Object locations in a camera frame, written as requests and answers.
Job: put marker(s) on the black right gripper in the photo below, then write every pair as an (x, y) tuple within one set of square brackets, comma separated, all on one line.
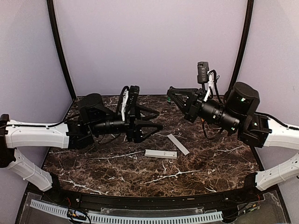
[(191, 108)]

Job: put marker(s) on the white battery cover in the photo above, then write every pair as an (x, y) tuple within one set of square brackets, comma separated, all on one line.
[(178, 144)]

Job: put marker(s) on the black frame post right rear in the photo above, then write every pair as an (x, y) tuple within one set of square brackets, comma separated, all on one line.
[(243, 42)]

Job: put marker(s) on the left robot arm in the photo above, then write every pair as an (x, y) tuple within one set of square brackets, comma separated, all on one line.
[(94, 120)]

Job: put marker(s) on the white remote control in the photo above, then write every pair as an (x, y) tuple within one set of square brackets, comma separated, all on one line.
[(161, 154)]

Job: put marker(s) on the black frame post left rear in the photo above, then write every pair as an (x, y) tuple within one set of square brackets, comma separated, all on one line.
[(59, 48)]

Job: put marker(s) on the black frame post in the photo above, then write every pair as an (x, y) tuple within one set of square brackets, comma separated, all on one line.
[(243, 42), (59, 48)]

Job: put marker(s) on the white slotted cable duct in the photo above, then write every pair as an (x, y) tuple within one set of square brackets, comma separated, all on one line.
[(116, 216)]

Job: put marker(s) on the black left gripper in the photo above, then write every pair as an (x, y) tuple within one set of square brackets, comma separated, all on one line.
[(134, 129)]

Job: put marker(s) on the black front frame rail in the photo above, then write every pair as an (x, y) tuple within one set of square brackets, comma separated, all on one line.
[(215, 201)]

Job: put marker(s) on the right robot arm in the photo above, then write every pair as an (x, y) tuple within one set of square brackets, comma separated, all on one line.
[(237, 115)]

